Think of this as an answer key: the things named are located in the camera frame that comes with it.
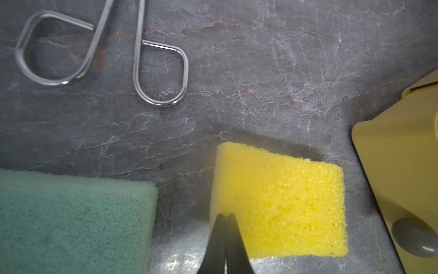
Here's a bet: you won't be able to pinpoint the metal tongs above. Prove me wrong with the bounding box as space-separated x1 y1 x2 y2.
15 0 189 107

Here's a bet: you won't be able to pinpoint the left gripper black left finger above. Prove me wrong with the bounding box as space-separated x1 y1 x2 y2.
197 214 226 274

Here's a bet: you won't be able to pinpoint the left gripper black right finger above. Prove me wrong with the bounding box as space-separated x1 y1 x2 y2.
226 213 255 274

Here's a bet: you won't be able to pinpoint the yellow bottom drawer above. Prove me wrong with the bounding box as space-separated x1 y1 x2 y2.
352 71 438 274

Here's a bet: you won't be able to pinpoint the green sponge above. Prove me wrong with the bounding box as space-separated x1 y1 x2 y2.
1 170 158 274

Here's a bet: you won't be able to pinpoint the bright yellow foam sponge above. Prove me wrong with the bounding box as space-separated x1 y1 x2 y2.
209 142 349 259

